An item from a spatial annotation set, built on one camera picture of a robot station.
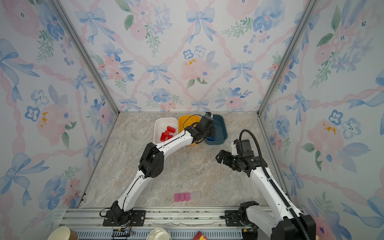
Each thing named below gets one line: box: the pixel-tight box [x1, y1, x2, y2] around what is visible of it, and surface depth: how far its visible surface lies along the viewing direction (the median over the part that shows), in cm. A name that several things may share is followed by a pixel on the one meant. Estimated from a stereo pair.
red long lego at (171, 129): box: [166, 126, 176, 134], surface depth 109 cm
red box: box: [192, 231, 209, 240], surface depth 68 cm
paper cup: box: [47, 226, 79, 240], surface depth 65 cm
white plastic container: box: [153, 117, 178, 146], surface depth 111 cm
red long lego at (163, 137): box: [160, 132, 167, 142], surface depth 105 cm
